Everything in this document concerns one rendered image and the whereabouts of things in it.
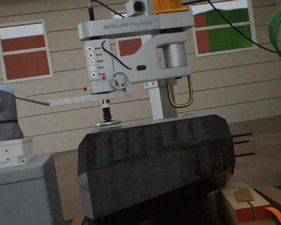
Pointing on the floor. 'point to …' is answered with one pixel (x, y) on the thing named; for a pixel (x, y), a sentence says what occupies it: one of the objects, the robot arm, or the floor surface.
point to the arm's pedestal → (26, 194)
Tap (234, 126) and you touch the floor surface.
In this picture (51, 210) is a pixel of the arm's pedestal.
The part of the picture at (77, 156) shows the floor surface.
